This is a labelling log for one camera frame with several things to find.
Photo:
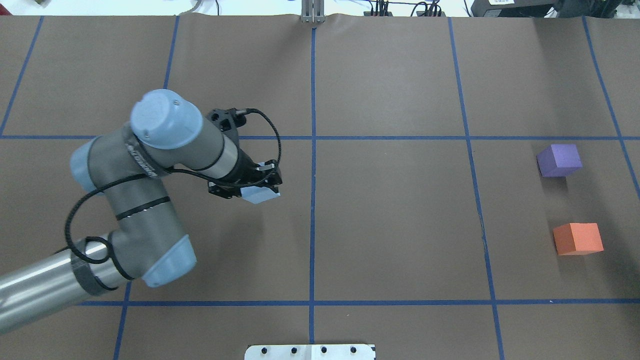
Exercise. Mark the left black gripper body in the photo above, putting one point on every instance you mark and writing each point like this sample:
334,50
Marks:
244,170

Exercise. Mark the light blue foam block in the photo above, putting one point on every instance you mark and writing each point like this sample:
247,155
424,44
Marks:
259,194

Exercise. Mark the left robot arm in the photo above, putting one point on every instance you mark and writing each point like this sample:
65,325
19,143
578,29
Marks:
126,227

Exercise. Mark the purple foam block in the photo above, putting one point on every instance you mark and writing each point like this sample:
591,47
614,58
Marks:
559,160

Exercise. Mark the orange foam block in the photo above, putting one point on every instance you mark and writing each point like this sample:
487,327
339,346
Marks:
577,239

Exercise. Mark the aluminium frame post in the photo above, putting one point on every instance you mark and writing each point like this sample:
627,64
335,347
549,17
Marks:
313,11

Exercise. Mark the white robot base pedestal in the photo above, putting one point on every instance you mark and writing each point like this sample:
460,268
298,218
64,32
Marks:
357,351

